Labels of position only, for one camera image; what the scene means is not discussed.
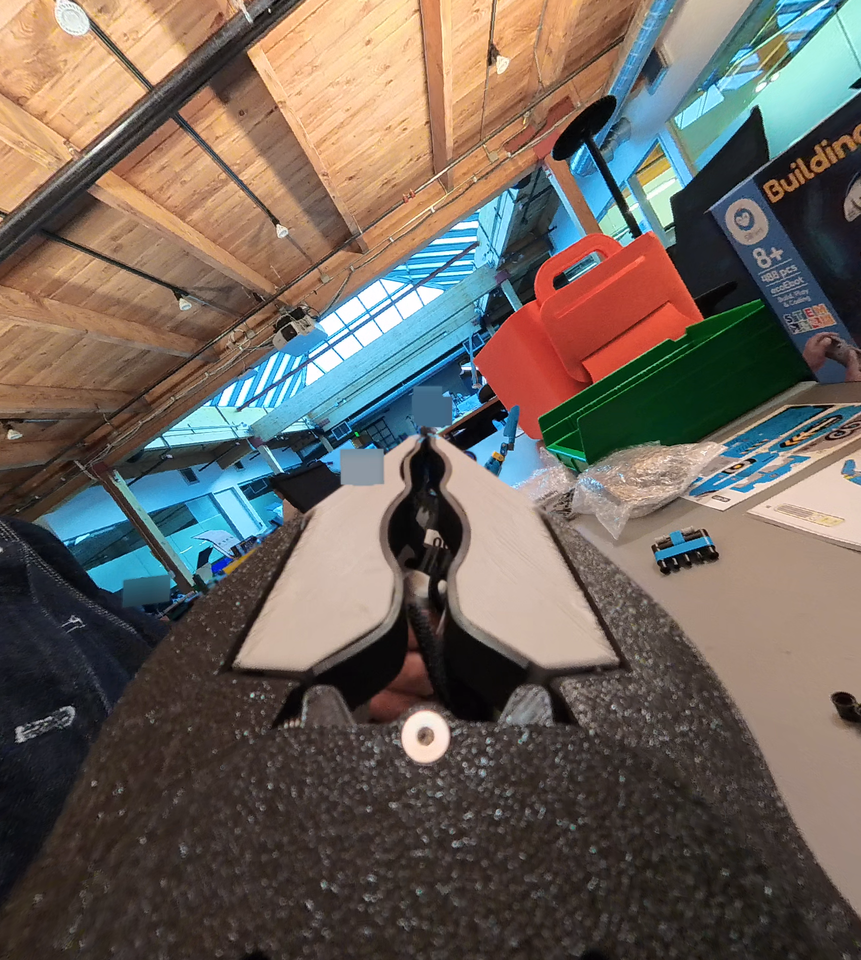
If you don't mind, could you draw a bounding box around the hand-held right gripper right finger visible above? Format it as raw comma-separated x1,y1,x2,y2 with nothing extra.
429,437,621,672

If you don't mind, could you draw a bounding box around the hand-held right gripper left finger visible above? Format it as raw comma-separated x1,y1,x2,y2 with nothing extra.
231,437,426,672

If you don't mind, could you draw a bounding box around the grey desk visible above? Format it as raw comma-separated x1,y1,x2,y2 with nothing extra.
535,375,861,960

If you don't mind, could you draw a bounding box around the small clear plastic bag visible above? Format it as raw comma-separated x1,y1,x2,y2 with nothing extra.
516,465,589,520

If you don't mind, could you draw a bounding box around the blue yellow toy crane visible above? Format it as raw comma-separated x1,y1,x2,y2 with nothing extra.
486,405,523,474

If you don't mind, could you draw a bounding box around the large clear plastic bag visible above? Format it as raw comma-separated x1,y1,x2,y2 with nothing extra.
573,441,724,540

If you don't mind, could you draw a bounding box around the blue black beam assembly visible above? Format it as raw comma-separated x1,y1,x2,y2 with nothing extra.
651,527,719,575

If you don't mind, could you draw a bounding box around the green plastic bin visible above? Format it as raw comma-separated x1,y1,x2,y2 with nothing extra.
537,300,814,475

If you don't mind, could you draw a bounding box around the white ceiling device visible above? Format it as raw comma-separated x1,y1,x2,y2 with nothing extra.
271,306,327,354

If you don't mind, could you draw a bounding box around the orange plastic carrier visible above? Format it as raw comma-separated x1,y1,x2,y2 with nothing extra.
474,232,705,440

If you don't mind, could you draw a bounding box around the blue sticker sheet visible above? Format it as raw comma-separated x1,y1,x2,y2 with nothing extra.
681,402,861,513

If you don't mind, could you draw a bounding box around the dark denim jacket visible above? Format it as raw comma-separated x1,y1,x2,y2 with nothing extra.
0,502,169,946

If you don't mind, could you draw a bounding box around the instruction booklet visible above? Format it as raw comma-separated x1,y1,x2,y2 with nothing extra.
747,423,861,564

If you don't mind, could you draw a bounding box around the black panel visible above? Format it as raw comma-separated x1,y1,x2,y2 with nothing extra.
669,105,773,301

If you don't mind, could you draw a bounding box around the dark blue toy box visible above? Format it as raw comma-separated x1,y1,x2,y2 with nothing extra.
708,71,861,385

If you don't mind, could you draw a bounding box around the black disc pole stand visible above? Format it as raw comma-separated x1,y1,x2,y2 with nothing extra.
550,96,645,241

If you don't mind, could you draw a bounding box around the black ceiling pipe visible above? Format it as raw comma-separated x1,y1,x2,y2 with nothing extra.
0,0,304,297

